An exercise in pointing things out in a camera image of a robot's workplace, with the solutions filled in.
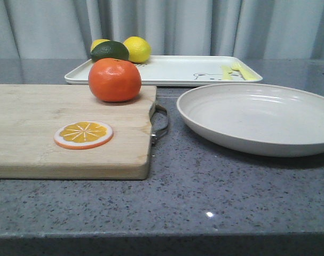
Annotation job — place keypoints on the white rectangular bear tray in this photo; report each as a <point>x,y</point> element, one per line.
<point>189,71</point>

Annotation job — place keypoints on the metal cutting board handle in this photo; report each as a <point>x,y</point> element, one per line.
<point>160,124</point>

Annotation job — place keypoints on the yellow plastic fork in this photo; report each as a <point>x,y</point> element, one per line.
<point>246,74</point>

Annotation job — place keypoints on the beige round plate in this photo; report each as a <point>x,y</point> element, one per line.
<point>259,119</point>

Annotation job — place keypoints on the wooden cutting board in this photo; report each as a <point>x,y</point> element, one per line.
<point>30,115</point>

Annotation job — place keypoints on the yellow lemon left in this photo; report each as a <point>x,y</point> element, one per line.
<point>97,42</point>

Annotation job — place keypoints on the grey curtain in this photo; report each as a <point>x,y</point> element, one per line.
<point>244,29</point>

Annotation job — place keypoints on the orange slice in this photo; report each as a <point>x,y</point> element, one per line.
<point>83,135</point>

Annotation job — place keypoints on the yellow lemon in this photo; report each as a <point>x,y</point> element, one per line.
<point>97,42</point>
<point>139,49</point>

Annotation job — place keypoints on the yellow lemon right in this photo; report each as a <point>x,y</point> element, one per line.
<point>139,49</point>

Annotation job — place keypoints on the yellow plastic knife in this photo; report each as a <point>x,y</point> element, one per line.
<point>226,73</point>

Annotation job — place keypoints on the orange mandarin fruit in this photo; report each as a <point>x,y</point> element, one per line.
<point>114,80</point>

